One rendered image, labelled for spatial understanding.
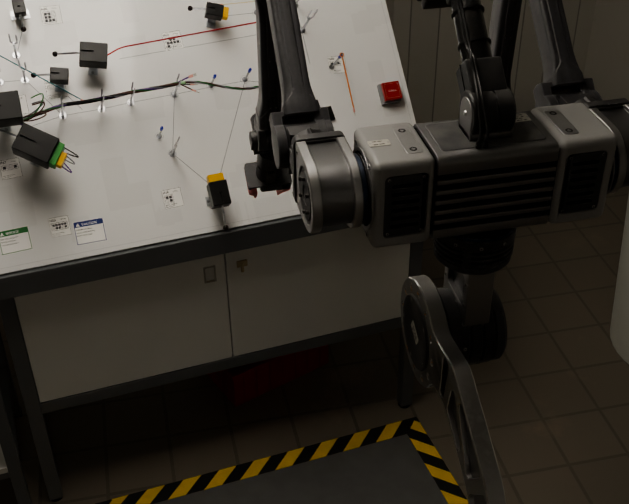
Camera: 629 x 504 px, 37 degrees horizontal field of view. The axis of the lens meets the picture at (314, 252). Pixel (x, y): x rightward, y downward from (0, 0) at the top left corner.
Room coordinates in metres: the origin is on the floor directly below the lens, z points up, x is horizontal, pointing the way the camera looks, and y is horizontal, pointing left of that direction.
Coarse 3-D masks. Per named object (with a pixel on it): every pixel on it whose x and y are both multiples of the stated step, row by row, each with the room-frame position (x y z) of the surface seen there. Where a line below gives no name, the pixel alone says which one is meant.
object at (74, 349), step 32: (64, 288) 1.89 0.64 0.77; (96, 288) 1.92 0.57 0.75; (128, 288) 1.94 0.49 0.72; (160, 288) 1.97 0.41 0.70; (192, 288) 2.00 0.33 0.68; (224, 288) 2.03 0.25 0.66; (32, 320) 1.86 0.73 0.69; (64, 320) 1.89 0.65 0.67; (96, 320) 1.91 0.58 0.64; (128, 320) 1.94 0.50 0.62; (160, 320) 1.97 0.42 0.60; (192, 320) 2.00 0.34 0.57; (224, 320) 2.03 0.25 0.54; (32, 352) 1.86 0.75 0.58; (64, 352) 1.88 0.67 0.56; (96, 352) 1.91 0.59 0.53; (128, 352) 1.94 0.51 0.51; (160, 352) 1.96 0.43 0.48; (192, 352) 1.99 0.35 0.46; (224, 352) 2.02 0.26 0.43; (64, 384) 1.88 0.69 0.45; (96, 384) 1.90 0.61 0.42
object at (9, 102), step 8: (0, 96) 1.99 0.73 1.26; (8, 96) 2.00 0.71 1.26; (16, 96) 2.00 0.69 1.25; (0, 104) 1.98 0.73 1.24; (8, 104) 1.99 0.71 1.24; (16, 104) 1.99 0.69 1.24; (0, 112) 1.97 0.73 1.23; (8, 112) 1.97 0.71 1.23; (16, 112) 1.98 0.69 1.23; (0, 120) 1.96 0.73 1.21; (8, 120) 1.97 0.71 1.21; (16, 120) 1.98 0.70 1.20; (8, 128) 2.07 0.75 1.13
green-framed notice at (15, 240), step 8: (0, 232) 1.89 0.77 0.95; (8, 232) 1.89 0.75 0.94; (16, 232) 1.90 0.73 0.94; (24, 232) 1.90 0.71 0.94; (0, 240) 1.87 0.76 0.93; (8, 240) 1.88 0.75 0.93; (16, 240) 1.88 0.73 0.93; (24, 240) 1.89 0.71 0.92; (0, 248) 1.86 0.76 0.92; (8, 248) 1.86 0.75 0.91; (16, 248) 1.87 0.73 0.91; (24, 248) 1.87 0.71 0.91; (32, 248) 1.88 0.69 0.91
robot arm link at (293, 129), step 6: (288, 126) 1.43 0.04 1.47; (294, 126) 1.42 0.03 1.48; (300, 126) 1.42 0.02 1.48; (306, 126) 1.42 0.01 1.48; (312, 126) 1.42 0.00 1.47; (318, 126) 1.41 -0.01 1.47; (288, 132) 1.40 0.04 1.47; (294, 132) 1.39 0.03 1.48; (288, 138) 1.40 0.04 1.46; (288, 144) 1.40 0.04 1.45; (288, 168) 1.41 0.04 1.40
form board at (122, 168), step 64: (0, 0) 2.30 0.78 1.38; (64, 0) 2.33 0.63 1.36; (128, 0) 2.37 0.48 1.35; (192, 0) 2.41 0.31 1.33; (320, 0) 2.49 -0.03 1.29; (384, 0) 2.54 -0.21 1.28; (0, 64) 2.18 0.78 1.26; (64, 64) 2.22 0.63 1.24; (128, 64) 2.25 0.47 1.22; (192, 64) 2.29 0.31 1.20; (256, 64) 2.33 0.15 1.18; (320, 64) 2.37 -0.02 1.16; (384, 64) 2.41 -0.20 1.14; (0, 128) 2.07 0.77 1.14; (64, 128) 2.10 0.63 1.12; (128, 128) 2.13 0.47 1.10; (192, 128) 2.17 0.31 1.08; (0, 192) 1.96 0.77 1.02; (64, 192) 1.99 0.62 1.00; (128, 192) 2.02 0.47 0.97; (192, 192) 2.05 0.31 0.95; (0, 256) 1.85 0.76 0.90; (64, 256) 1.88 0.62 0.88
